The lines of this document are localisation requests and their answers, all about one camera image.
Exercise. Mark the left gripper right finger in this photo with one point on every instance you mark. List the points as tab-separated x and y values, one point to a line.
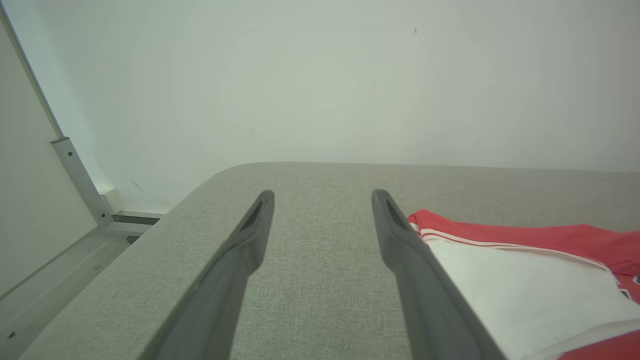
425	300

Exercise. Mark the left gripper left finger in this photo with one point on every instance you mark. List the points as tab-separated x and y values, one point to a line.
225	290

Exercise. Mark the red and white basketball jersey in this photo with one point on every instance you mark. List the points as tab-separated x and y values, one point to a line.
525	290

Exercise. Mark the black caster wheel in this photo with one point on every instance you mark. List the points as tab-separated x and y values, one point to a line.
133	240

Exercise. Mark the white and black baseboard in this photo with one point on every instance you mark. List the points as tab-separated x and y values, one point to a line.
140	218

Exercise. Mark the white partition panel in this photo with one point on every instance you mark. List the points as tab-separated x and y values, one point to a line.
30	190

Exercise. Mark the grey metal frame bracket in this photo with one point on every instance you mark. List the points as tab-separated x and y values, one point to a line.
82	185

